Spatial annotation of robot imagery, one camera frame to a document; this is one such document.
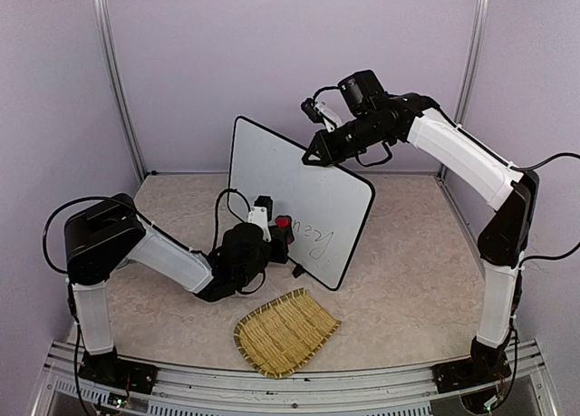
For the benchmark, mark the aluminium corner post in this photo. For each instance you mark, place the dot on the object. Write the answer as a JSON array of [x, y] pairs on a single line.
[[471, 68], [103, 21]]

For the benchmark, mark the aluminium front rail frame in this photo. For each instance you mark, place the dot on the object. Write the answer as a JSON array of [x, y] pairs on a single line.
[[409, 389]]

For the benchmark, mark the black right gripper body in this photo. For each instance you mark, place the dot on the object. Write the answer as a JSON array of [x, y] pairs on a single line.
[[347, 147]]

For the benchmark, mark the aluminium corner post left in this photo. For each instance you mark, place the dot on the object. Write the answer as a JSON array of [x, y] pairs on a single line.
[[103, 21]]

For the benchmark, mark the white whiteboard black frame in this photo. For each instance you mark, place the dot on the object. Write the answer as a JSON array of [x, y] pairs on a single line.
[[328, 206]]

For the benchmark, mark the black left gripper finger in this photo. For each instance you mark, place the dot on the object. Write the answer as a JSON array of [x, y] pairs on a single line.
[[284, 226], [286, 239]]

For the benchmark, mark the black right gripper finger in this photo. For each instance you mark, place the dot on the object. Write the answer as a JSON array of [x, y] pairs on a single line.
[[317, 163], [315, 150]]

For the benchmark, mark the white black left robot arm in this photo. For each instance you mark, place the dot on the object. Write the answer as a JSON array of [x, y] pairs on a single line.
[[112, 232]]

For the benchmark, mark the woven bamboo tray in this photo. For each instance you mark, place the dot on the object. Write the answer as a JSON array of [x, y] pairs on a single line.
[[280, 337]]

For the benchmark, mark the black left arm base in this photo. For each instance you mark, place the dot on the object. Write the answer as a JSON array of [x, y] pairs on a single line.
[[109, 369]]

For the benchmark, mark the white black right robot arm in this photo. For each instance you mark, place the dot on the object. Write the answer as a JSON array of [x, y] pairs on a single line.
[[357, 113]]

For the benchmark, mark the black whiteboard stand foot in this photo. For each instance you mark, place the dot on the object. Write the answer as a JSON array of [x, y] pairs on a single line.
[[298, 271]]

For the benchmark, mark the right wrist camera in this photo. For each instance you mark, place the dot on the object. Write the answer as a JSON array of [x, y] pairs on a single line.
[[318, 112]]

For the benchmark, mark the aluminium corner post right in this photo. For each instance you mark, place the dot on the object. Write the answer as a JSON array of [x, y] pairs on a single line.
[[471, 68]]

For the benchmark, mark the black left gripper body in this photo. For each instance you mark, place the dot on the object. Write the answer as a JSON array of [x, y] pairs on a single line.
[[280, 256]]

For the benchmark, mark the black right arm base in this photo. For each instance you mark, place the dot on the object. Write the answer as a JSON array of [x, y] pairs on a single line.
[[485, 364]]

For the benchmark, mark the red bone-shaped eraser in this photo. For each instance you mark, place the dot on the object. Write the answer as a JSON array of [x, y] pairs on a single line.
[[283, 218]]

